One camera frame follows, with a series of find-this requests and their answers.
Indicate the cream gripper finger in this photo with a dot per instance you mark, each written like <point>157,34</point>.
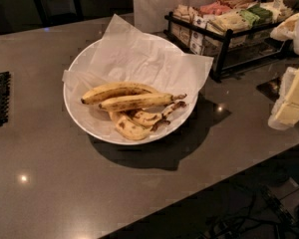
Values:
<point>285,113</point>

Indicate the yellow banana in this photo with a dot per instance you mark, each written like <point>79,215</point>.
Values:
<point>115,89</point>
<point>126,103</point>

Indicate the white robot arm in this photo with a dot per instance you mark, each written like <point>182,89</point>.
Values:
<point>288,30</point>

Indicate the small spotted banana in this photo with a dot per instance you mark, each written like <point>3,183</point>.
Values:
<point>148,119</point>

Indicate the bottom spotted banana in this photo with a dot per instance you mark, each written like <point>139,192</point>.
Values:
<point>132,130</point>

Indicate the white bowl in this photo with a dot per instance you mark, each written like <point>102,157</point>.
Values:
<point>99,125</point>

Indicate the green tea packets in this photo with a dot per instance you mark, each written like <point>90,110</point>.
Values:
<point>256,15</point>

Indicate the pink sugar packets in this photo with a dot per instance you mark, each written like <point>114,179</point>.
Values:
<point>214,8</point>

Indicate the white paper liner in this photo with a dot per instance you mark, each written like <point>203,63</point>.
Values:
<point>125,53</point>

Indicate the black chair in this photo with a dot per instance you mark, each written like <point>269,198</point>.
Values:
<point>59,12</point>

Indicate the black wire condiment rack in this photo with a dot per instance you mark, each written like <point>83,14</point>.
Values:
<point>232,52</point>

